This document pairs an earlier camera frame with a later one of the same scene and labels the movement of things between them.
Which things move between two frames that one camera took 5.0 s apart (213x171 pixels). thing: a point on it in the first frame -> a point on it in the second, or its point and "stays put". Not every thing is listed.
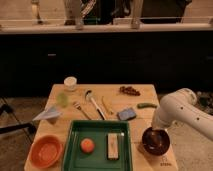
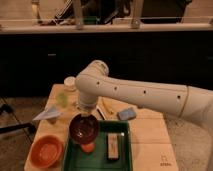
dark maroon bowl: (155, 141) -> (84, 128)
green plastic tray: (97, 160) stays put
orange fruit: (87, 145) stays put
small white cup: (70, 83) stays put
